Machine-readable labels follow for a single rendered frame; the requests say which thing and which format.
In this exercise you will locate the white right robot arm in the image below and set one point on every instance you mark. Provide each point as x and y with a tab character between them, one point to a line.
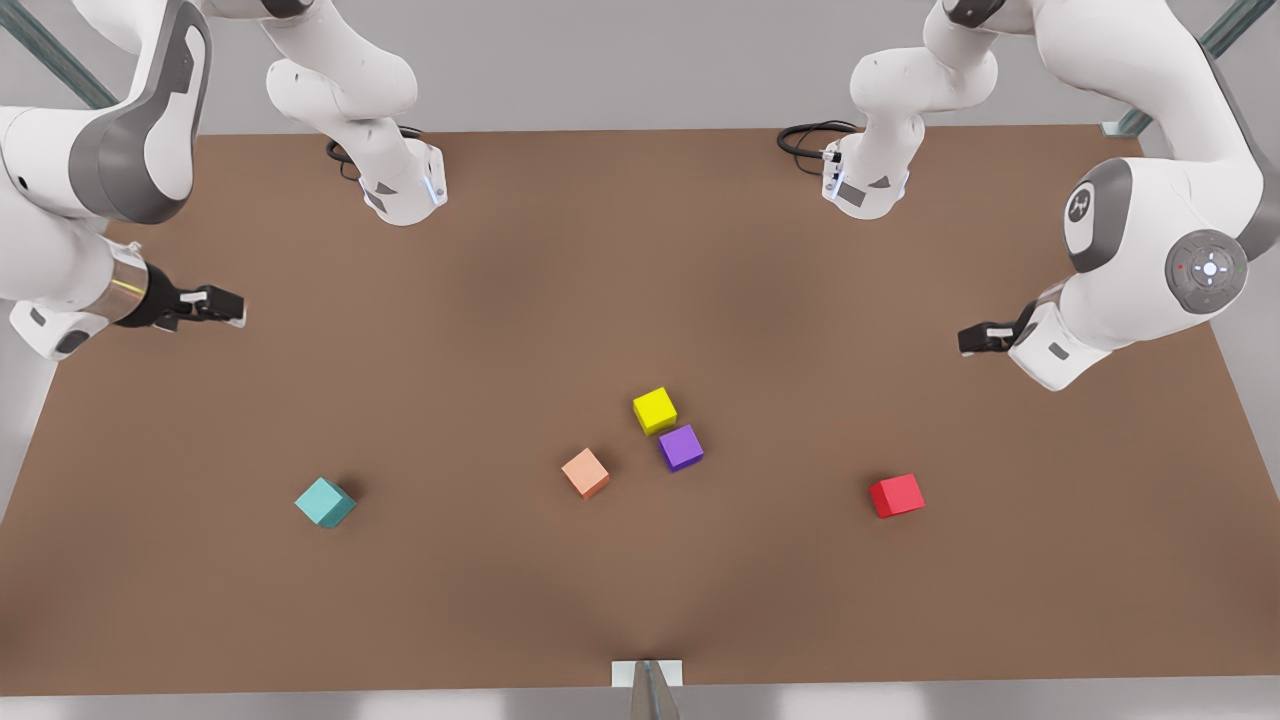
120	150

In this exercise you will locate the yellow wooden cube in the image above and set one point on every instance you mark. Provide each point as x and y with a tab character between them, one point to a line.
655	410

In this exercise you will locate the teal blue wooden cube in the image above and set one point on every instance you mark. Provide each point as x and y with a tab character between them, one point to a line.
325	502

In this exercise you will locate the purple wooden cube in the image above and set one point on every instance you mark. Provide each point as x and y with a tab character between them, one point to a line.
681	447

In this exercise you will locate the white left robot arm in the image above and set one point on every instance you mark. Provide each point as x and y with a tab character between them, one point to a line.
1150	200

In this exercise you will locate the silver frame post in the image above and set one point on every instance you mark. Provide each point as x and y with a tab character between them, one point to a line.
55	55
648	688
1190	70

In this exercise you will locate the orange wooden cube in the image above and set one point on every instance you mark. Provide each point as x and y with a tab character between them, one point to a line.
585	472

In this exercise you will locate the red wooden cube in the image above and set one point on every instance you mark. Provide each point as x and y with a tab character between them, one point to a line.
897	495

